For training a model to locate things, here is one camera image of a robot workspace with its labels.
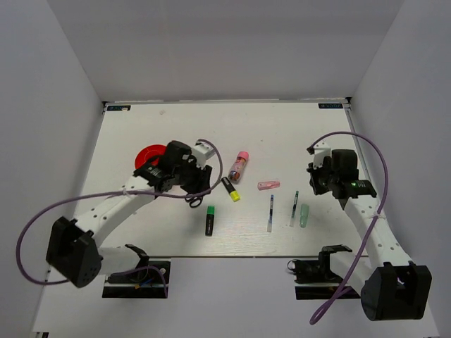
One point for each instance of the right blue table label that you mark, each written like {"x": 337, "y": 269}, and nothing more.
{"x": 330, "y": 106}

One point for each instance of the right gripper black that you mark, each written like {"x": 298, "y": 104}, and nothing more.
{"x": 318, "y": 189}

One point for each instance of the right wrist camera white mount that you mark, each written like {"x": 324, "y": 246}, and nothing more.
{"x": 319, "y": 151}

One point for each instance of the yellow capped black highlighter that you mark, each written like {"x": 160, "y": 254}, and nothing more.
{"x": 231, "y": 190}

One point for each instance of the blue table label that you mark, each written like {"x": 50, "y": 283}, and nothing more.
{"x": 330, "y": 106}
{"x": 118, "y": 107}

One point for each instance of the pink capped clear marker tube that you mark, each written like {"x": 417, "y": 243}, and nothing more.
{"x": 237, "y": 169}

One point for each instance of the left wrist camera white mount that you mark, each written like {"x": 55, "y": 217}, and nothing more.
{"x": 202, "y": 152}

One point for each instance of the black handled scissors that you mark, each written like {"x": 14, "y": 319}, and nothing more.
{"x": 194, "y": 200}

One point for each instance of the blue gel pen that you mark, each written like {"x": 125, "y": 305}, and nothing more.
{"x": 270, "y": 215}

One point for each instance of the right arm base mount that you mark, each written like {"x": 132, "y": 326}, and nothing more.
{"x": 310, "y": 282}

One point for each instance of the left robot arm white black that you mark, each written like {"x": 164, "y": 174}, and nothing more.
{"x": 76, "y": 247}

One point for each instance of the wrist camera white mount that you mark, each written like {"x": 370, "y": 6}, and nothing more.
{"x": 202, "y": 152}
{"x": 319, "y": 151}

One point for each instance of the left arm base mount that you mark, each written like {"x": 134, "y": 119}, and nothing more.
{"x": 152, "y": 283}

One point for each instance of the pink translucent eraser case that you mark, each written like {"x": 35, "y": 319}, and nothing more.
{"x": 261, "y": 186}

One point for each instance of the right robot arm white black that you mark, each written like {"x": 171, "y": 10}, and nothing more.
{"x": 390, "y": 285}

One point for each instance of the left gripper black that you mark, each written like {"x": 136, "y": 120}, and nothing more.
{"x": 201, "y": 183}

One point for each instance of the left blue table label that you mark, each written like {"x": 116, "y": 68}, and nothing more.
{"x": 118, "y": 107}

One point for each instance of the green gel pen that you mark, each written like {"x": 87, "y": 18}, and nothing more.
{"x": 294, "y": 208}

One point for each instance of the red round pen holder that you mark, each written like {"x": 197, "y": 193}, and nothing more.
{"x": 148, "y": 152}

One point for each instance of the green capped black highlighter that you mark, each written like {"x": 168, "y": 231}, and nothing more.
{"x": 209, "y": 225}

